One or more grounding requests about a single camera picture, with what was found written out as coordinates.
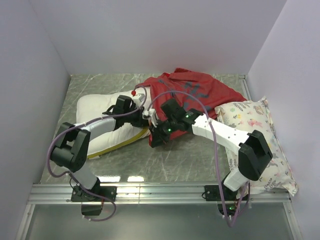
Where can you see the red pillowcase grey print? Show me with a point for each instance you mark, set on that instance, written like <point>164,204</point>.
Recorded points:
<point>190,88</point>

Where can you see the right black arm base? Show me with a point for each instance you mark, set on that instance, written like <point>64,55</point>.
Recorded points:
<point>212,194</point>

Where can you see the floral patterned white pillow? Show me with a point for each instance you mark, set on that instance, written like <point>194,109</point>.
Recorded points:
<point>262,152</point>

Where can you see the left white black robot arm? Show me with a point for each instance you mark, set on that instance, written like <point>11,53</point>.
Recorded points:
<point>68,151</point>

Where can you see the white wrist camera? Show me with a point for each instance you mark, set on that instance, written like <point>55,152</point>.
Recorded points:
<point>138,98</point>
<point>151,116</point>

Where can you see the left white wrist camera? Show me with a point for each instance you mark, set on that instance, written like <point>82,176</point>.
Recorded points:
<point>138,98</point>

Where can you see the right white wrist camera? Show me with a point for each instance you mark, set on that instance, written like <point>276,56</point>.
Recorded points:
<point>151,116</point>

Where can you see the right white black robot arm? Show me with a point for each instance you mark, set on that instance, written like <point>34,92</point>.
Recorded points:
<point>198,124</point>

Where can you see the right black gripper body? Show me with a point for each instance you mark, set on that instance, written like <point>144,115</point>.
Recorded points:
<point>169,126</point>

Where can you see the white pillow yellow edge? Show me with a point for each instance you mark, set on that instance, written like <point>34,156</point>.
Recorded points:
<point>93,106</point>

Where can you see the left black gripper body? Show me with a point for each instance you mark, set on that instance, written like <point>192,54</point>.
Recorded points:
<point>135,118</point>

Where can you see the aluminium mounting rail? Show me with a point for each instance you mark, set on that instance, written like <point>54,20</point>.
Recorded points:
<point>146,211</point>

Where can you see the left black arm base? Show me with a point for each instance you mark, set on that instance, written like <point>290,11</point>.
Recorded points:
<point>92,200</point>

